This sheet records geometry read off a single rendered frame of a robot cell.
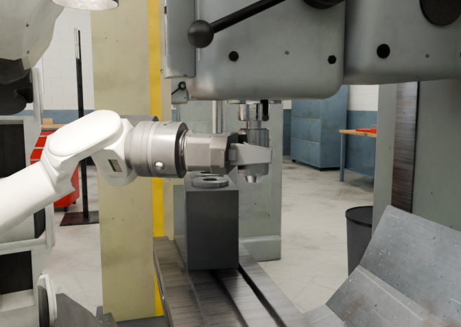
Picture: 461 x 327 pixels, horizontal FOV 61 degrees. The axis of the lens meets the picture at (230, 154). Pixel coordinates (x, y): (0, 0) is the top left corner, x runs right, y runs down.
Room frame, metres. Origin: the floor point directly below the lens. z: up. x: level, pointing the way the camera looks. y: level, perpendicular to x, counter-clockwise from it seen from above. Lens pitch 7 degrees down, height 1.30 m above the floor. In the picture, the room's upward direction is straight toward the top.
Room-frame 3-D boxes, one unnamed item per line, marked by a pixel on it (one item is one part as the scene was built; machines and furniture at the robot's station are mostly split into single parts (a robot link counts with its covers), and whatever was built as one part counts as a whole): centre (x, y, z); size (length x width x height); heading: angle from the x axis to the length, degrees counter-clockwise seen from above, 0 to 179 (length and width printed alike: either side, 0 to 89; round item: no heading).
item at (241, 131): (0.59, -0.03, 1.26); 0.05 x 0.05 x 0.01
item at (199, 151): (0.61, 0.06, 1.23); 0.13 x 0.12 x 0.10; 170
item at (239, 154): (0.56, -0.03, 1.23); 0.06 x 0.02 x 0.03; 80
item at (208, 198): (0.97, 0.06, 1.03); 0.22 x 0.12 x 0.20; 8
